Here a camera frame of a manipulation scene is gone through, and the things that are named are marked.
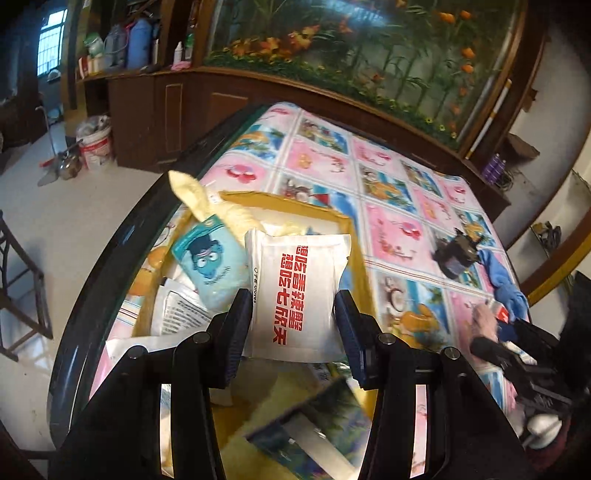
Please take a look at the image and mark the fruit printed tablecloth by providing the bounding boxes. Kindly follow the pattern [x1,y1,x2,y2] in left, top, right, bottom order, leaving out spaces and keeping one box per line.
[88,102,532,480]

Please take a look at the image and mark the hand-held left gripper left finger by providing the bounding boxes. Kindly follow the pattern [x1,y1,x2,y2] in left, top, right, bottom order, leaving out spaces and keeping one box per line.
[48,288,254,480]

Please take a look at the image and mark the pink fuzzy cloth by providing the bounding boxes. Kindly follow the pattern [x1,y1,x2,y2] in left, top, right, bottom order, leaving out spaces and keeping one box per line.
[468,302,502,370]

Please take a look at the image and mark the barred window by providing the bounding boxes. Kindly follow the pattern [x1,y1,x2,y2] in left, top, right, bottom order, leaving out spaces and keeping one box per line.
[36,9,68,77]

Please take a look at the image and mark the tangled dark cables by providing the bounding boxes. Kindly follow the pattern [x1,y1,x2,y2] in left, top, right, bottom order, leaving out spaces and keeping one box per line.
[496,159,520,190]

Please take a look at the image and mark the white paint bucket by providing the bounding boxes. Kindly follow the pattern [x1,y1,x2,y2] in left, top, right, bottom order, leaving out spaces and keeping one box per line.
[76,115,116,171]

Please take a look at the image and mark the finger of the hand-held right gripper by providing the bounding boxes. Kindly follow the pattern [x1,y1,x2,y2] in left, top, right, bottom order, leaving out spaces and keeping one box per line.
[496,318,561,356]
[470,337,541,384]

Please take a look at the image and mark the wooden chair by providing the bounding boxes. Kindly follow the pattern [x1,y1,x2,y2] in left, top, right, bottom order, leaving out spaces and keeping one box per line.
[0,210,54,361]

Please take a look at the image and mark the wooden fish tank cabinet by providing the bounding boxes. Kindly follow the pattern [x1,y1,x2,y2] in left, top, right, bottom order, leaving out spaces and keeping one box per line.
[106,67,511,222]

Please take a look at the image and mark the yellow cardboard box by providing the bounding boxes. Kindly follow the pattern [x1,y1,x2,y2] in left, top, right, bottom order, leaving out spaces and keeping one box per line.
[131,191,376,402]

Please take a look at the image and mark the colourful printed packet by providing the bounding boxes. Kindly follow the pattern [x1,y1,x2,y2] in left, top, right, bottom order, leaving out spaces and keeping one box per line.
[247,378,375,480]

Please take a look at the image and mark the white printed leaflet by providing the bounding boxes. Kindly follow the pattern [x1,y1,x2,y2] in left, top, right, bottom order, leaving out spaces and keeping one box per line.
[150,279,218,337]

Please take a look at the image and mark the white and yellow tube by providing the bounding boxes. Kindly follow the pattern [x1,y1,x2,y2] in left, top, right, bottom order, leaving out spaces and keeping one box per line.
[465,78,512,160]

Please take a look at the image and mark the blue towel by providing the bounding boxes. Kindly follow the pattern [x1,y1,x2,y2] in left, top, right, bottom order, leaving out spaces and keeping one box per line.
[478,249,531,319]

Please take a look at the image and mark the white packet with red lettering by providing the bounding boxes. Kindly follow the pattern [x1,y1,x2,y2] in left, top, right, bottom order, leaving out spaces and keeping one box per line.
[243,228,352,363]

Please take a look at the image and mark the dark wooden shelf unit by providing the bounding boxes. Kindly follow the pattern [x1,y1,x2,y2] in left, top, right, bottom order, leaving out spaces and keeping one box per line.
[69,0,208,112]

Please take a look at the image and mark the blue thermos flask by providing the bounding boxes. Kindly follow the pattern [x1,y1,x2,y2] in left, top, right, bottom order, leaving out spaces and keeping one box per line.
[127,17,154,70]

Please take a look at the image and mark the green and white container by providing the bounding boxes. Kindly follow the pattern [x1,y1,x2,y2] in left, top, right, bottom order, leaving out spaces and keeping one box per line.
[82,33,106,75]

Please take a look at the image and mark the blue cartoon packet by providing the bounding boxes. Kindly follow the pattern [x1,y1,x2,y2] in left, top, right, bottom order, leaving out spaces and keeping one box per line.
[168,217,252,312]

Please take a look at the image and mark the large fish tank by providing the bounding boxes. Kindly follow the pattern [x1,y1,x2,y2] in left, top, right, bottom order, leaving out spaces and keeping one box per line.
[201,0,529,148]

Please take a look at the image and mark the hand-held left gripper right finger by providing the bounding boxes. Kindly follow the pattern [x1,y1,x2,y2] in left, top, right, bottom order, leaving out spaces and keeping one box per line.
[333,290,539,480]

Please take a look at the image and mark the clear plastic jug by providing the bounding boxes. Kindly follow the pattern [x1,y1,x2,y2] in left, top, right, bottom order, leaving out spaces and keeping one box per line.
[104,23,127,68]

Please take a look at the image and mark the small black object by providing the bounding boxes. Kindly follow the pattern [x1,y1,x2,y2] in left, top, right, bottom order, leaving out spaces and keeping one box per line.
[431,228,485,280]

